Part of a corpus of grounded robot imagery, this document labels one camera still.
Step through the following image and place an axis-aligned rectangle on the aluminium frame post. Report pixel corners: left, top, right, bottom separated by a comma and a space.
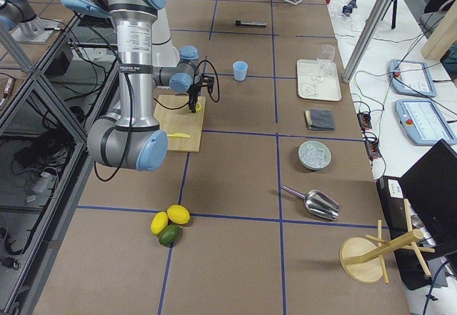
342, 0, 391, 84

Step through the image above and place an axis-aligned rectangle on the bamboo cutting board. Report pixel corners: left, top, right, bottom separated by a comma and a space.
154, 94, 206, 153

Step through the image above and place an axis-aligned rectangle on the black laptop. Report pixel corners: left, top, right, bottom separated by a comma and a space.
376, 139, 456, 272

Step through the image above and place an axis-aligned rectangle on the upper blue teach pendant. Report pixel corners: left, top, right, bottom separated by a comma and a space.
388, 59, 437, 98

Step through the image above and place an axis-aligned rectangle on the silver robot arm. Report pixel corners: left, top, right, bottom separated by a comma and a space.
61, 0, 214, 171
1, 0, 37, 31

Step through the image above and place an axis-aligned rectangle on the green lime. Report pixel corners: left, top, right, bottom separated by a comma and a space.
159, 224, 181, 246

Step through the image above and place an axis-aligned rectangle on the green bowl of ice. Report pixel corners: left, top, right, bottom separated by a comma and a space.
298, 141, 331, 171

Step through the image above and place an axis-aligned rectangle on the wooden mug tree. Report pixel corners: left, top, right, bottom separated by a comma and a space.
339, 199, 435, 284

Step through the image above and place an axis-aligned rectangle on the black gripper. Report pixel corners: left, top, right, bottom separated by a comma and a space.
188, 74, 215, 113

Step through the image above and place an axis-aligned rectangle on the clear wine glass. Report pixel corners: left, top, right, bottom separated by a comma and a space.
312, 44, 335, 83

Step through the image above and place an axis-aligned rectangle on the lower blue teach pendant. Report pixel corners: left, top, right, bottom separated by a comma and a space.
394, 100, 456, 146

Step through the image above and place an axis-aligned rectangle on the yellow whole lemon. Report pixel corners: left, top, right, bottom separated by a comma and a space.
166, 204, 191, 225

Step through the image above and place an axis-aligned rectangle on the white bear tray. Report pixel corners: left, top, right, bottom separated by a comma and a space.
296, 59, 342, 101

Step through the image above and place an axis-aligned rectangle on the metal ice scoop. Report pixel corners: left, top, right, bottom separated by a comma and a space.
281, 185, 340, 221

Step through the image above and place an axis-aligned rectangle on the white camera mast pillar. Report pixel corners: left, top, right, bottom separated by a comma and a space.
151, 8, 179, 67

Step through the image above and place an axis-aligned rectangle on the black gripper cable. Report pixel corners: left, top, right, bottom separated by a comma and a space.
153, 59, 221, 111

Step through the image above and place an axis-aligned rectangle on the yellow plastic knife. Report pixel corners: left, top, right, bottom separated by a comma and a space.
167, 132, 191, 139

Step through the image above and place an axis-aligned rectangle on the blue teach pendant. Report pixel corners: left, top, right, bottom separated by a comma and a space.
394, 100, 456, 146
388, 59, 437, 98

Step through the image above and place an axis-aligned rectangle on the grey folded cloth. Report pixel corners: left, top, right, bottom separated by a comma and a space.
304, 109, 335, 131

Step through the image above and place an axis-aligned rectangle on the light blue paper cup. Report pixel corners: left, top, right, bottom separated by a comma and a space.
232, 61, 248, 81

